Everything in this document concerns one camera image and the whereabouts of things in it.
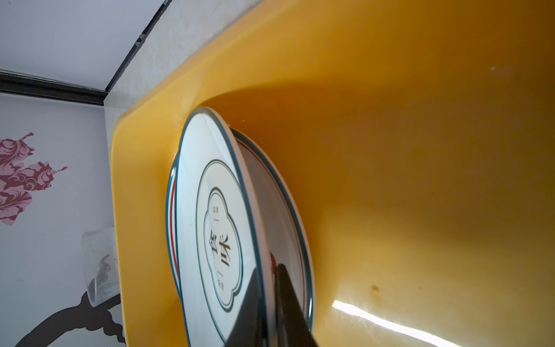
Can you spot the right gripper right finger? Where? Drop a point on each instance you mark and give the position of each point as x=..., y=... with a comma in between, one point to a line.
x=292, y=328

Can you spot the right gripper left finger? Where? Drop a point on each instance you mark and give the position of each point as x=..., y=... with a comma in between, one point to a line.
x=248, y=327

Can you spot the plate with red characters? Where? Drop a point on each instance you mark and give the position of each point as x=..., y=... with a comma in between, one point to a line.
x=284, y=227

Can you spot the white plate green flower outline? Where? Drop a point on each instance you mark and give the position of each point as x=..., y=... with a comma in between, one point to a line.
x=220, y=233

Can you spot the yellow plastic bin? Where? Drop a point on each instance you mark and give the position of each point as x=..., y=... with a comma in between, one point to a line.
x=417, y=140

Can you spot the clear cup left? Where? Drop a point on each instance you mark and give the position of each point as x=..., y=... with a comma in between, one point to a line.
x=100, y=262

